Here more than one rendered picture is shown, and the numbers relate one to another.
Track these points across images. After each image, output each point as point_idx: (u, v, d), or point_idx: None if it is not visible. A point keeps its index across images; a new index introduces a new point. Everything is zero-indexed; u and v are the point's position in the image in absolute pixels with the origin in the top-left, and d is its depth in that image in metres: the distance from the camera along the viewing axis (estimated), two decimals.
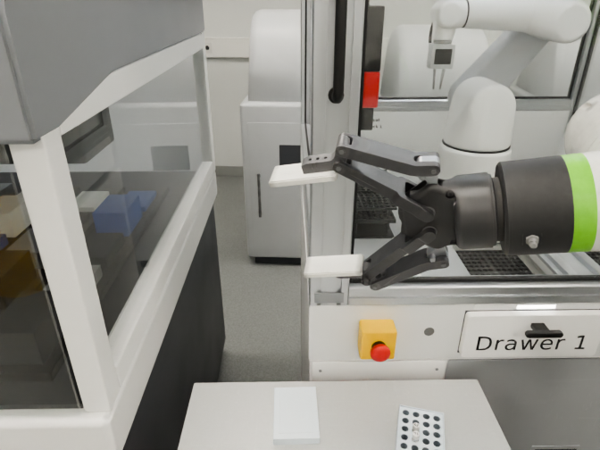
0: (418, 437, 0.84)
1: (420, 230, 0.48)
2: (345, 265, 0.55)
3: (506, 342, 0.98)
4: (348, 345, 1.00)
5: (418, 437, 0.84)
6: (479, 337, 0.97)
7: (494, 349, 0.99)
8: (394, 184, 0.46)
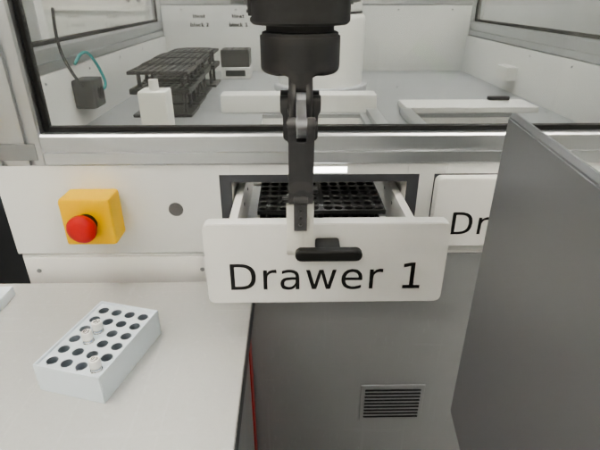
0: (93, 339, 0.56)
1: None
2: None
3: (281, 274, 0.57)
4: None
5: (89, 338, 0.55)
6: (230, 266, 0.56)
7: (262, 287, 0.57)
8: None
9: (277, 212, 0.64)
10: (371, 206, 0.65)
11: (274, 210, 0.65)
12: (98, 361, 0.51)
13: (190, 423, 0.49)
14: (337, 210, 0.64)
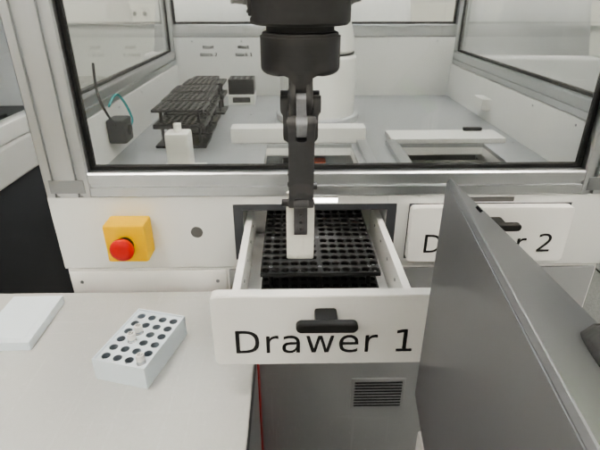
0: (136, 339, 0.70)
1: None
2: None
3: (283, 339, 0.61)
4: (106, 249, 0.86)
5: (133, 338, 0.70)
6: (236, 333, 0.60)
7: (266, 351, 0.62)
8: None
9: (279, 274, 0.68)
10: (368, 268, 0.69)
11: (276, 270, 0.69)
12: (143, 355, 0.65)
13: (214, 404, 0.64)
14: (336, 272, 0.68)
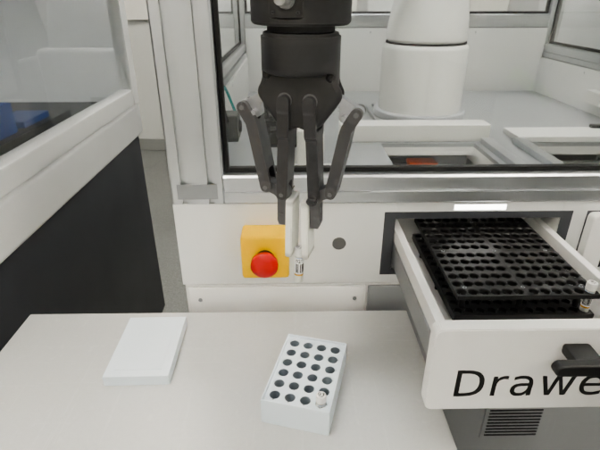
0: (594, 293, 0.57)
1: None
2: (296, 211, 0.52)
3: (513, 380, 0.50)
4: (233, 262, 0.75)
5: (592, 289, 0.57)
6: (459, 372, 0.49)
7: (488, 394, 0.51)
8: (320, 141, 0.48)
9: (479, 297, 0.57)
10: (580, 289, 0.58)
11: (471, 292, 0.58)
12: (326, 395, 0.54)
13: None
14: (547, 295, 0.57)
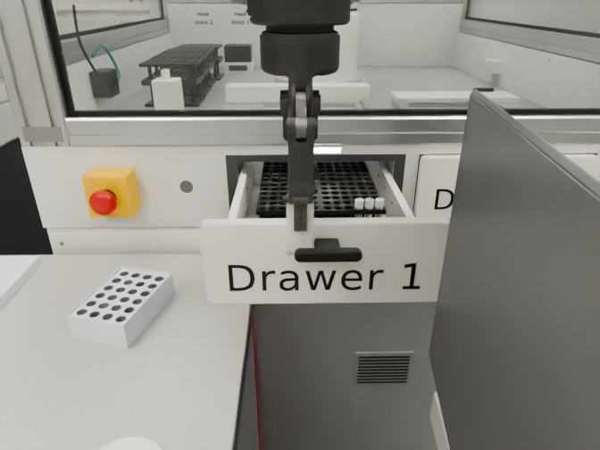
0: (381, 209, 0.64)
1: None
2: None
3: (280, 275, 0.56)
4: (87, 205, 0.79)
5: (379, 205, 0.63)
6: (229, 267, 0.55)
7: (262, 288, 0.57)
8: None
9: (276, 212, 0.63)
10: None
11: (273, 210, 0.64)
12: (361, 201, 0.63)
13: (203, 363, 0.57)
14: (337, 210, 0.63)
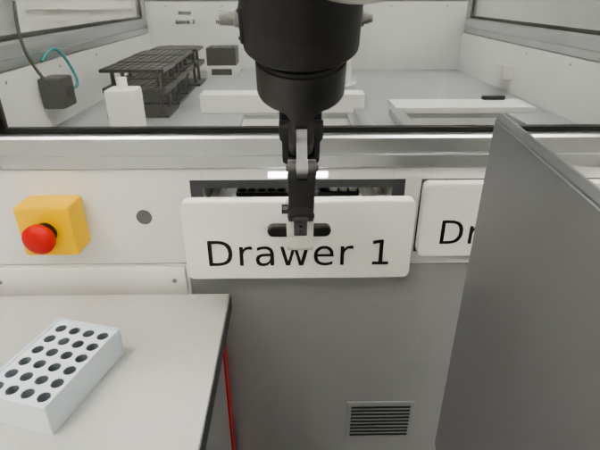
0: (354, 191, 0.67)
1: None
2: None
3: (256, 251, 0.60)
4: None
5: (352, 187, 0.67)
6: (208, 243, 0.59)
7: (239, 263, 0.60)
8: None
9: (254, 194, 0.67)
10: None
11: (253, 192, 0.68)
12: None
13: None
14: None
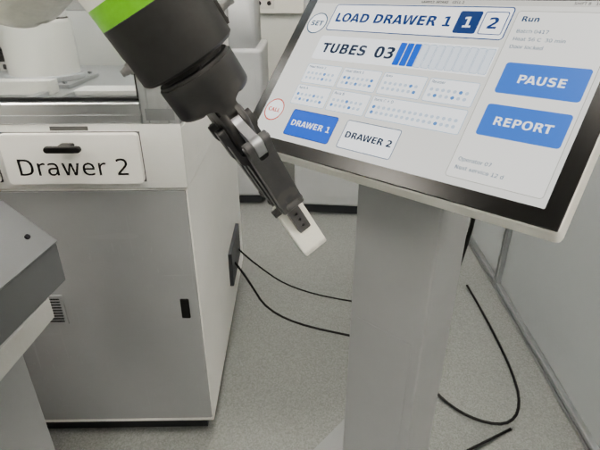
0: None
1: (230, 139, 0.44)
2: (290, 217, 0.51)
3: None
4: None
5: None
6: None
7: None
8: None
9: None
10: None
11: None
12: None
13: None
14: None
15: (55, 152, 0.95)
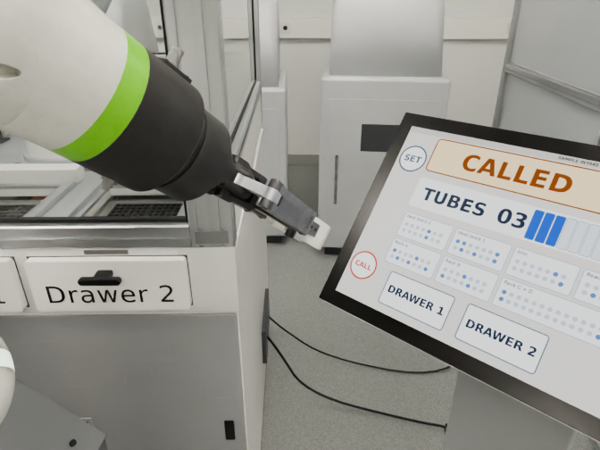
0: None
1: (228, 192, 0.41)
2: None
3: None
4: None
5: None
6: None
7: None
8: None
9: None
10: None
11: None
12: None
13: None
14: None
15: (92, 284, 0.82)
